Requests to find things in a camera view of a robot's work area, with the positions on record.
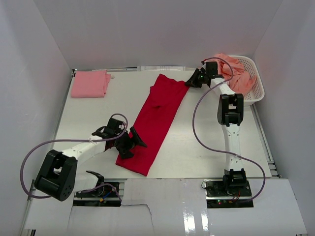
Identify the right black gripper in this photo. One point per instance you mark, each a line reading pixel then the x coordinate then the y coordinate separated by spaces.
pixel 192 82

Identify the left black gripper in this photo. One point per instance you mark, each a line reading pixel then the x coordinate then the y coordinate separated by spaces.
pixel 124 152

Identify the red t shirt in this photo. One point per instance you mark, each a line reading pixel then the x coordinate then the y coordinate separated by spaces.
pixel 153 122

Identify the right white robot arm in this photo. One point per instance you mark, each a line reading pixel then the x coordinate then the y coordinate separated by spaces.
pixel 230 116

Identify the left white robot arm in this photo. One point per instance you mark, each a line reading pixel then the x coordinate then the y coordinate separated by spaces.
pixel 58 177

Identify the salmon t shirt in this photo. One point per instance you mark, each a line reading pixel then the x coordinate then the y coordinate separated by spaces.
pixel 242 82

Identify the white paper sheet rear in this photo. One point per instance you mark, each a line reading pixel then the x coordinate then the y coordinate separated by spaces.
pixel 161 68

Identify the folded pink t shirt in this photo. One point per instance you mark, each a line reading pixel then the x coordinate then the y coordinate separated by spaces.
pixel 90 84

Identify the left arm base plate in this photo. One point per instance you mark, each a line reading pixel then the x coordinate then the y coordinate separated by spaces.
pixel 102 197

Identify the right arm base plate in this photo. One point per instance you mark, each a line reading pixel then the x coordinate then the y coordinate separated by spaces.
pixel 217 197

